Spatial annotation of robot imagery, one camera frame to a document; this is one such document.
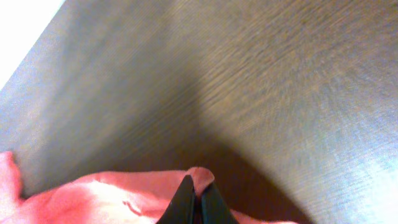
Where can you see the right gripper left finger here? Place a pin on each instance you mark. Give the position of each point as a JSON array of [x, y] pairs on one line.
[[181, 208]]

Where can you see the red orange t-shirt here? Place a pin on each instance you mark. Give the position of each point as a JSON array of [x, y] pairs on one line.
[[104, 197]]

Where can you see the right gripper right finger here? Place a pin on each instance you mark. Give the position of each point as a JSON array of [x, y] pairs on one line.
[[214, 209]]

